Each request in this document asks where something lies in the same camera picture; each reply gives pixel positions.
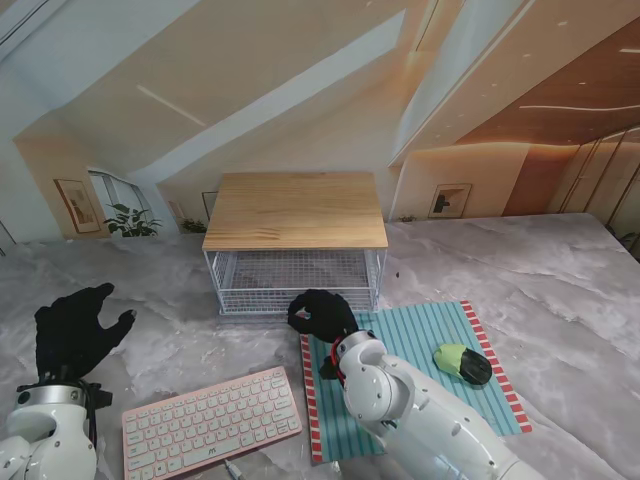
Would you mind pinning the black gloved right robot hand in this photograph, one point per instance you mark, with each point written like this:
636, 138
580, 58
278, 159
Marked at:
330, 315

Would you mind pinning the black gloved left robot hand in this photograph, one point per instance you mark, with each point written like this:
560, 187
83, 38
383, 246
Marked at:
70, 340

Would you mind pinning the teal striped mouse pad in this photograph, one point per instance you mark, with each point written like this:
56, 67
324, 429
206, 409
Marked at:
415, 330

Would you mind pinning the green computer mouse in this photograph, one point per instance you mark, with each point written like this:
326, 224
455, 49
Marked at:
462, 365

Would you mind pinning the pink keyboard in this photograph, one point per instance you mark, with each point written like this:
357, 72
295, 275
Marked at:
210, 425

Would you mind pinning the large green leafy plant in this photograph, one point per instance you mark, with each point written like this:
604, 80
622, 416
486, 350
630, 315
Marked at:
132, 222

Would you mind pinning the small green plant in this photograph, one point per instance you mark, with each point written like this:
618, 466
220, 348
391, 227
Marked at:
192, 225

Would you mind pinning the small white grey stylus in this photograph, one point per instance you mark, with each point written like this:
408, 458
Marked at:
233, 469

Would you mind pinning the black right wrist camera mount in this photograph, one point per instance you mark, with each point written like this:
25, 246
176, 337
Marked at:
329, 370

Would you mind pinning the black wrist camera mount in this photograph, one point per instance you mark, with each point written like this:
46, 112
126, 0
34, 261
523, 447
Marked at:
100, 397
329, 370

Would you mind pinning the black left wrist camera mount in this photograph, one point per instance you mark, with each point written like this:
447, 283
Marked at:
100, 397

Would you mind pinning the tall framed wall picture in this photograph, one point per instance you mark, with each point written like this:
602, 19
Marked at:
77, 205

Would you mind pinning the small framed wall picture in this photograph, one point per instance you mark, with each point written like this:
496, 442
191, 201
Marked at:
450, 200

